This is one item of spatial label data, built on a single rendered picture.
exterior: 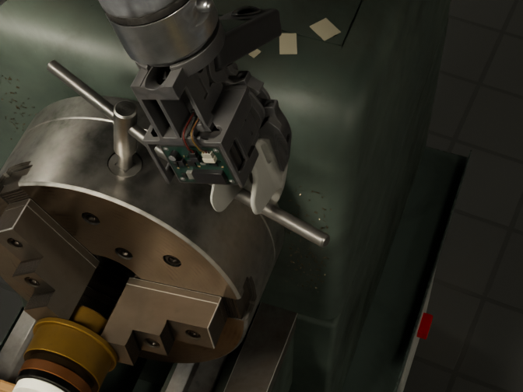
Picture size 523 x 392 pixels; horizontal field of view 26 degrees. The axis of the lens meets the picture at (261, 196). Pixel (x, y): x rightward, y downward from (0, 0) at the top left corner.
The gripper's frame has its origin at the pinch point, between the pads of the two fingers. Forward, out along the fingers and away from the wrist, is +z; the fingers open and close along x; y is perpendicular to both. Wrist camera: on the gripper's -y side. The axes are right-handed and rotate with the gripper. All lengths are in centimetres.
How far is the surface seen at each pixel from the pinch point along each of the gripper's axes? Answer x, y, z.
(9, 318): -112, -42, 99
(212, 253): -9.4, 0.4, 10.1
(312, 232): 6.0, 4.8, -0.3
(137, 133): -12.9, -2.4, -4.1
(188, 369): -25.1, -2.0, 38.3
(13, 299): -114, -46, 99
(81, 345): -21.2, 11.0, 12.6
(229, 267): -8.7, 0.0, 12.7
